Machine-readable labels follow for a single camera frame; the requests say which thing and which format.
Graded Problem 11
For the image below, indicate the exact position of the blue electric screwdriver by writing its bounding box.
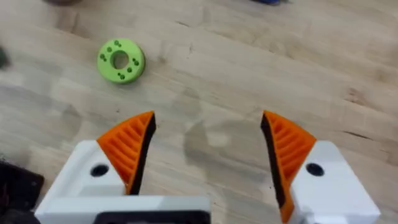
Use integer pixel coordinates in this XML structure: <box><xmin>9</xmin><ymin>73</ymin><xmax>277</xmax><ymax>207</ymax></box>
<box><xmin>250</xmin><ymin>0</ymin><xmax>282</xmax><ymax>6</ymax></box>

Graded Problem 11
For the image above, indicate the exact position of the green disc with holes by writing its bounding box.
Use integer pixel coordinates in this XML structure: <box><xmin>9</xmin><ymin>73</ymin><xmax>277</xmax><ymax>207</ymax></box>
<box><xmin>96</xmin><ymin>38</ymin><xmax>146</xmax><ymax>85</ymax></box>

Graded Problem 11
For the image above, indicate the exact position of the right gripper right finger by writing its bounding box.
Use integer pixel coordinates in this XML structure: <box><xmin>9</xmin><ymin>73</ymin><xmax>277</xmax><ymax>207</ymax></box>
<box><xmin>260</xmin><ymin>110</ymin><xmax>382</xmax><ymax>224</ymax></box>

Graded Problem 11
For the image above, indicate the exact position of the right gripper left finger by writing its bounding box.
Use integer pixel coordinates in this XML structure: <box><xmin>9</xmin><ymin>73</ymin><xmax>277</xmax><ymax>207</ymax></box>
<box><xmin>47</xmin><ymin>110</ymin><xmax>157</xmax><ymax>197</ymax></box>

